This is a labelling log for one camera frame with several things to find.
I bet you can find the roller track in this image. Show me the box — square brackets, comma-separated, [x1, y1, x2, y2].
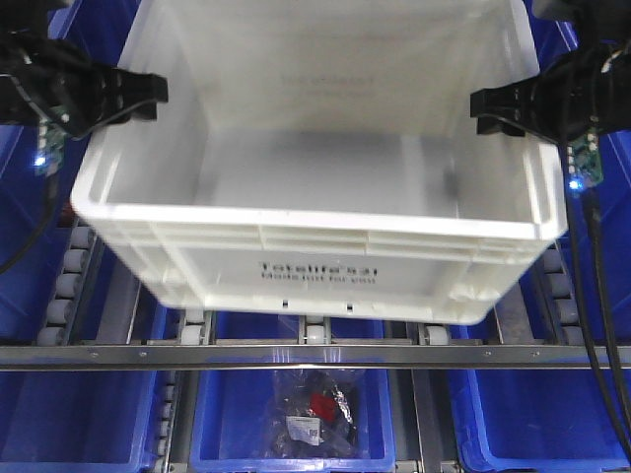
[35, 221, 97, 347]
[532, 245, 584, 346]

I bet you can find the black left cable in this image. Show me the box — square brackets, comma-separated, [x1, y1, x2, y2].
[0, 176, 60, 277]

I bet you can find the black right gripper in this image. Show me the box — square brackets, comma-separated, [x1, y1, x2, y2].
[469, 1, 630, 142]

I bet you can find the metal shelf front rail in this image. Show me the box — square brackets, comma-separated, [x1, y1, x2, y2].
[0, 344, 631, 372]

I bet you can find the right green circuit board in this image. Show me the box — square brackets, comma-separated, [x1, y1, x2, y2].
[567, 127, 603, 192]

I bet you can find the right roller track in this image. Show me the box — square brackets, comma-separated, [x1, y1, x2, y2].
[532, 245, 584, 346]

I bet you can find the blue bin lower left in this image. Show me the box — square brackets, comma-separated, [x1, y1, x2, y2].
[1, 372, 166, 472]

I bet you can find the left roller track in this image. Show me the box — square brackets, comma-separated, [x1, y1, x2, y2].
[35, 221, 97, 347]

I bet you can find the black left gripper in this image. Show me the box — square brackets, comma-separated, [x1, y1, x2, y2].
[1, 31, 169, 138]

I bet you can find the blue bin lower centre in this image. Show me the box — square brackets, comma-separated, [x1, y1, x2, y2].
[189, 370, 395, 472]

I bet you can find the green circuit board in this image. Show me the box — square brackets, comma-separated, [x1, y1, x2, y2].
[33, 117, 66, 177]
[567, 127, 603, 192]

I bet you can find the white plastic tote box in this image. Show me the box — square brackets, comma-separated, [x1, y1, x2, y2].
[71, 1, 566, 325]

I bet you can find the blue bin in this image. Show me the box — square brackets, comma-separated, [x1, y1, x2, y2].
[1, 1, 140, 344]
[448, 370, 629, 472]
[526, 8, 630, 345]
[1, 372, 166, 472]
[189, 370, 395, 472]

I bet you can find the blue bin upper right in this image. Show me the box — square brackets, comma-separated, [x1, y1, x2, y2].
[526, 8, 630, 345]

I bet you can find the blue bin upper left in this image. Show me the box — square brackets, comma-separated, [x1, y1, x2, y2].
[1, 1, 140, 344]

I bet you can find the left green circuit board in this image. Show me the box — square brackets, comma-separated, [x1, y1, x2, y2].
[33, 117, 66, 177]

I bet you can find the plastic bag of parts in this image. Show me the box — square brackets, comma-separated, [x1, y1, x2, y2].
[266, 370, 363, 459]

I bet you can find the blue bin lower right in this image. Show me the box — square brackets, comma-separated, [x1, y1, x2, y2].
[448, 370, 629, 472]

